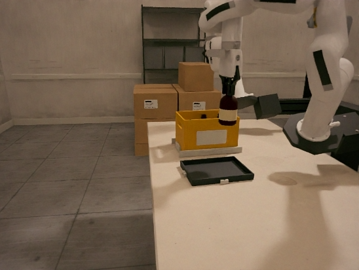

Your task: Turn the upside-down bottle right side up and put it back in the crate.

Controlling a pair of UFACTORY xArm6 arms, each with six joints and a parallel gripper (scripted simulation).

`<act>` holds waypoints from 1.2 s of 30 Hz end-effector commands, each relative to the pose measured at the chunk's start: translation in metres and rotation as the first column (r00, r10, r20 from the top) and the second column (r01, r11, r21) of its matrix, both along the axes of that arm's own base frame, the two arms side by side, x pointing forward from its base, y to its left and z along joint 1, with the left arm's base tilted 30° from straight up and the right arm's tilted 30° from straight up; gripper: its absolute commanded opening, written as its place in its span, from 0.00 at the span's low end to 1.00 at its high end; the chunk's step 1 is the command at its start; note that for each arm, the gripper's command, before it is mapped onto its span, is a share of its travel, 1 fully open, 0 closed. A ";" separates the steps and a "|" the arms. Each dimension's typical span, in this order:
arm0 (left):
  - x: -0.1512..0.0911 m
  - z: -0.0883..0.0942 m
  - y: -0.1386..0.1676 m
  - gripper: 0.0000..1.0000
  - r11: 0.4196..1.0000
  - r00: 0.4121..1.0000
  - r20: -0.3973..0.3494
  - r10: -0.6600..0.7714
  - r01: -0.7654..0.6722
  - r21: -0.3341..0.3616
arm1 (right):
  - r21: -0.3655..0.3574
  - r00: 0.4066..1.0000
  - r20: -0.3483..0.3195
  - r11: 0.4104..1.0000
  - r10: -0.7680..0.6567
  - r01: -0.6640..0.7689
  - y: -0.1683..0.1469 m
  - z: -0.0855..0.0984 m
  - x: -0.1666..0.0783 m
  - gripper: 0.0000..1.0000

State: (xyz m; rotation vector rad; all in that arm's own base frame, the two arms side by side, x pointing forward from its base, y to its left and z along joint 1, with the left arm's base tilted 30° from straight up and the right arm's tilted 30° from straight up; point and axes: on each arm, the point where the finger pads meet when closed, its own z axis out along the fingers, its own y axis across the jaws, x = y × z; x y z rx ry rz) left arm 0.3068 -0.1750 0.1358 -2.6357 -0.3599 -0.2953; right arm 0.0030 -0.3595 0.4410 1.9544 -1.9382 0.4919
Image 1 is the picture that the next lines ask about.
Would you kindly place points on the yellow plastic crate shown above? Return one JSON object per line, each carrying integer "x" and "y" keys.
{"x": 206, "y": 133}

